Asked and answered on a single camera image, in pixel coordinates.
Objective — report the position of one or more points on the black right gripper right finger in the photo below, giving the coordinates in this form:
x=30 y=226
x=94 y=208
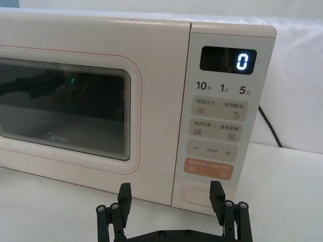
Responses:
x=217 y=201

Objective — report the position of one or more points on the pale oven control panel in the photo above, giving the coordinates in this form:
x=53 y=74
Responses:
x=219 y=141

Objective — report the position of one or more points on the cream microwave oven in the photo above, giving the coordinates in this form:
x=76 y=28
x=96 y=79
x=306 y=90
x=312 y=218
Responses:
x=156 y=100

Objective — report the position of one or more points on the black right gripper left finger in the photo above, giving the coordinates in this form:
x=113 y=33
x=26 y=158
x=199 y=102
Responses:
x=124 y=201

